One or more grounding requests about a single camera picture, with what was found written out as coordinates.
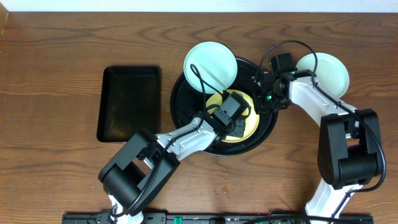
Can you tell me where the yellow plate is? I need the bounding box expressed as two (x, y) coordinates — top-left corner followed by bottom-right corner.
(206, 90), (260, 143)

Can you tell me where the yellow sponge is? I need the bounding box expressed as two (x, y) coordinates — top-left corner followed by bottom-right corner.
(241, 106), (251, 116)

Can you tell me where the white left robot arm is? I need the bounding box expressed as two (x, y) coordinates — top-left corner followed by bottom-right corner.
(98, 108), (248, 223)

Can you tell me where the black rectangular tray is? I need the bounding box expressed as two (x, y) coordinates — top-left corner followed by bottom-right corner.
(96, 65), (160, 142)

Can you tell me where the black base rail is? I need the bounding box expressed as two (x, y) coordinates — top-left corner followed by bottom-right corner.
(62, 212), (374, 224)

